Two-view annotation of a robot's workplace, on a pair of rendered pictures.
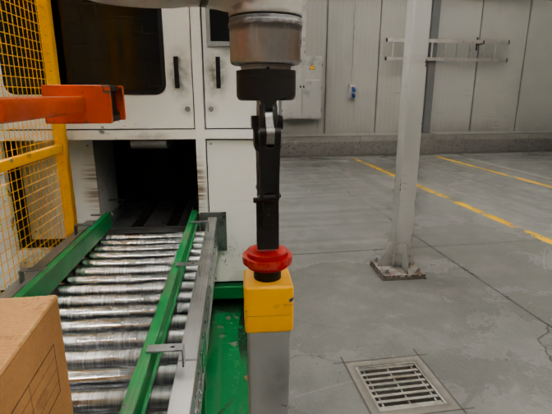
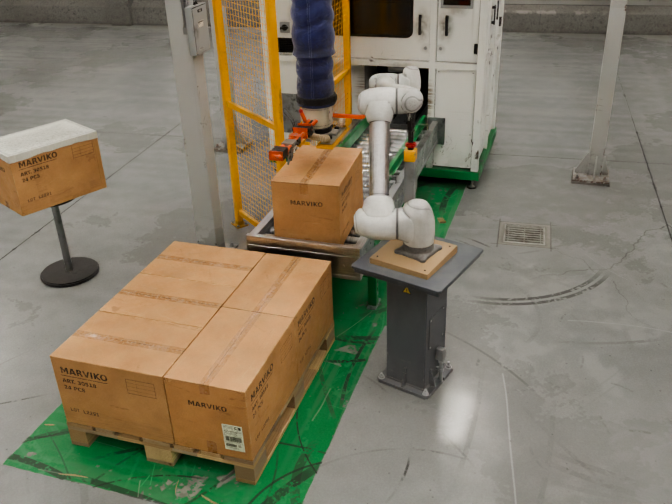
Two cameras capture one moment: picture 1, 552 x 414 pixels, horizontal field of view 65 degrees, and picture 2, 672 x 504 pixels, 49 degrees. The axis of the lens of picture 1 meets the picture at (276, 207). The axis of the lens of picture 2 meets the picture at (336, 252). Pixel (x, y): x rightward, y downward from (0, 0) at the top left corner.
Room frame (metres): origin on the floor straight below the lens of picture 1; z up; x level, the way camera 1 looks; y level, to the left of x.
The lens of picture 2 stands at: (-3.40, -1.26, 2.55)
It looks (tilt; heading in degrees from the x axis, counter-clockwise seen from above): 28 degrees down; 24
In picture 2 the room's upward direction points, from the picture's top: 2 degrees counter-clockwise
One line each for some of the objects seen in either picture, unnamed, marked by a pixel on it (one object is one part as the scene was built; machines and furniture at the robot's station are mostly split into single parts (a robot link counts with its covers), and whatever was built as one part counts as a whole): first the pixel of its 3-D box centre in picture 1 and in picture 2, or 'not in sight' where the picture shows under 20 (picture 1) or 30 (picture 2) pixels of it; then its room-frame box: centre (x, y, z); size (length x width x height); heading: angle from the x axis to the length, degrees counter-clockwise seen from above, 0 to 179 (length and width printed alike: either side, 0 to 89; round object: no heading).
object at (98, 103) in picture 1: (86, 103); not in sight; (0.62, 0.27, 1.24); 0.09 x 0.08 x 0.05; 96
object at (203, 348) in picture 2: not in sight; (208, 335); (-0.75, 0.69, 0.34); 1.20 x 1.00 x 0.40; 5
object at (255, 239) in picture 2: not in sight; (302, 245); (-0.05, 0.46, 0.58); 0.70 x 0.03 x 0.06; 95
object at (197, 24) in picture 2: not in sight; (198, 29); (0.60, 1.43, 1.62); 0.20 x 0.05 x 0.30; 5
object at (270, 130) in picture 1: (269, 121); not in sight; (0.53, 0.01, 1.22); 0.05 x 0.02 x 0.05; 6
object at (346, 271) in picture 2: not in sight; (303, 261); (-0.05, 0.46, 0.47); 0.70 x 0.03 x 0.15; 95
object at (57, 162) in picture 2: not in sight; (45, 165); (-0.02, 2.33, 0.82); 0.60 x 0.40 x 0.40; 160
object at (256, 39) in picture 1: (265, 45); not in sight; (0.57, 0.01, 1.31); 0.09 x 0.09 x 0.06
